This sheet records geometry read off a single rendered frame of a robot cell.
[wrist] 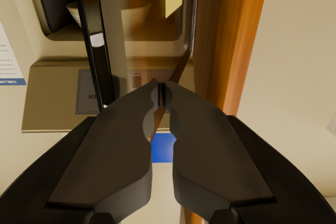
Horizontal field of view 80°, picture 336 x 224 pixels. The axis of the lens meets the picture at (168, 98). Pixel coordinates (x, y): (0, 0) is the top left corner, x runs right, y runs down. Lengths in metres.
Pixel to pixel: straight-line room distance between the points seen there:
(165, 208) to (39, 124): 0.54
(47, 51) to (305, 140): 1.32
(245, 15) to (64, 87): 0.34
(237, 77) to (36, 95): 0.37
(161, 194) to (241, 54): 0.54
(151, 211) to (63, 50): 0.61
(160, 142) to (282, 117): 0.91
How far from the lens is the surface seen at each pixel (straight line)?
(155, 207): 0.81
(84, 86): 0.41
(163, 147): 0.42
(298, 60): 1.08
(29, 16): 0.47
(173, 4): 0.22
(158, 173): 0.65
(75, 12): 0.47
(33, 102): 0.45
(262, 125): 1.21
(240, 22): 0.33
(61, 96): 0.43
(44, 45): 0.47
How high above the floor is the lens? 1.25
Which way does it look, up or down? 32 degrees up
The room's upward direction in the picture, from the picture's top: 179 degrees counter-clockwise
